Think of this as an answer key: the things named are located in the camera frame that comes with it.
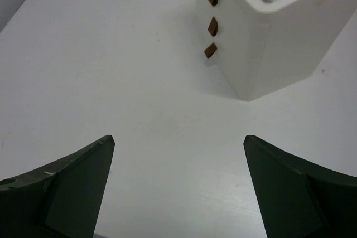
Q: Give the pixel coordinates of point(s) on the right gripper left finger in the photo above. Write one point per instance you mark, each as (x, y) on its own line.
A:
(60, 199)

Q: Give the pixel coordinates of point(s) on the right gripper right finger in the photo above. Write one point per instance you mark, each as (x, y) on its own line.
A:
(298, 198)

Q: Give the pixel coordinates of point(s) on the white drawer cabinet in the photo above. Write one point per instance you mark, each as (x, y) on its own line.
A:
(263, 47)

